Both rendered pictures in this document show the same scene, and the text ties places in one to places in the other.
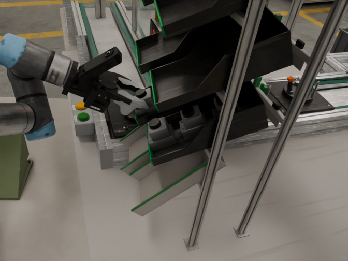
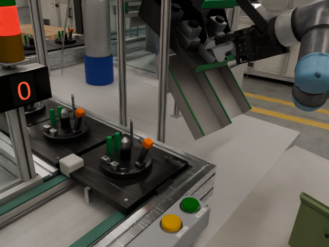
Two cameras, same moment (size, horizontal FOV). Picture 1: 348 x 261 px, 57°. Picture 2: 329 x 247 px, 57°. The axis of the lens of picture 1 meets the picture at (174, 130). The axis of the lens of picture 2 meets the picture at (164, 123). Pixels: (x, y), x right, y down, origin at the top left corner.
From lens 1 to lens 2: 1.49 m
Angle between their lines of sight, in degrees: 93
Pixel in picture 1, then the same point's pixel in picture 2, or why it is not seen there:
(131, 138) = (195, 126)
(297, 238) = (156, 101)
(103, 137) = (196, 175)
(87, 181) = (236, 194)
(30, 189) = not seen: hidden behind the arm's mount
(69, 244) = (287, 170)
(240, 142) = not seen: hidden behind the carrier
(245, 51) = not seen: outside the picture
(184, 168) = (210, 76)
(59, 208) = (280, 193)
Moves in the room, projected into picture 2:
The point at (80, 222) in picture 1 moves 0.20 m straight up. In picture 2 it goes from (270, 175) to (283, 119)
